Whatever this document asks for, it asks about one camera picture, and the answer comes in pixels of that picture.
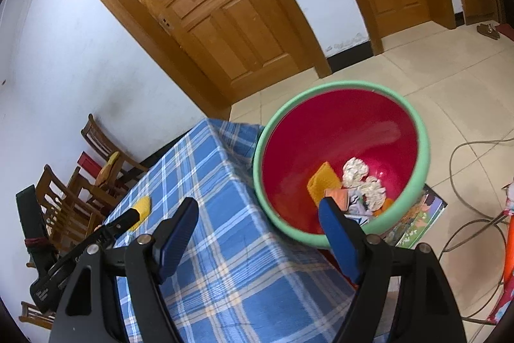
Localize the yellow seat cushion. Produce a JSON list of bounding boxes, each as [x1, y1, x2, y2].
[[95, 151, 121, 185]]

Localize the grey cable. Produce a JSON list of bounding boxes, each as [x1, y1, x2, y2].
[[438, 138, 514, 323]]

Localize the cream paper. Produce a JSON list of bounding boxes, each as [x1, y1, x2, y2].
[[357, 176, 387, 211]]

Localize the small crumpled paper ball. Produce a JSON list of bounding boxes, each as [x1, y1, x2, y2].
[[342, 157, 369, 185]]

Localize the red bin with green rim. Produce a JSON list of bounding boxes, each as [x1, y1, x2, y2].
[[253, 80, 431, 249]]

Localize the yellow foam fruit net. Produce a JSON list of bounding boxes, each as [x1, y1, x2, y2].
[[307, 162, 344, 207]]

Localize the small yellow foam piece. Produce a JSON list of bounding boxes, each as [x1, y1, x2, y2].
[[128, 196, 152, 231]]

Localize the red stool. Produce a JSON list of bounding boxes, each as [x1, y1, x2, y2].
[[77, 151, 101, 179]]

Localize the blue plaid tablecloth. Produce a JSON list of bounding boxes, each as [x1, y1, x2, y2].
[[100, 119, 358, 343]]

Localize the orange and red toy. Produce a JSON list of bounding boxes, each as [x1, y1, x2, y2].
[[486, 178, 514, 323]]

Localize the orange snack packet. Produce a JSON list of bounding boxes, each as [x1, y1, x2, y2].
[[324, 187, 350, 213]]

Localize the colourful picture book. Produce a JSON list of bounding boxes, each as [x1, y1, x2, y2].
[[383, 184, 448, 249]]

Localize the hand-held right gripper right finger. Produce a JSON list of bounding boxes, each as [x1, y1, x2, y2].
[[318, 197, 468, 343]]

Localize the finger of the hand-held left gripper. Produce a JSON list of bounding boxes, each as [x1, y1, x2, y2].
[[95, 208, 141, 246]]

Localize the teal and white box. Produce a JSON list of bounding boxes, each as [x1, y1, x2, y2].
[[343, 190, 372, 225]]

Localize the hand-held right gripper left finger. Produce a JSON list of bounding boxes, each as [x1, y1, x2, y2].
[[48, 197, 199, 343]]

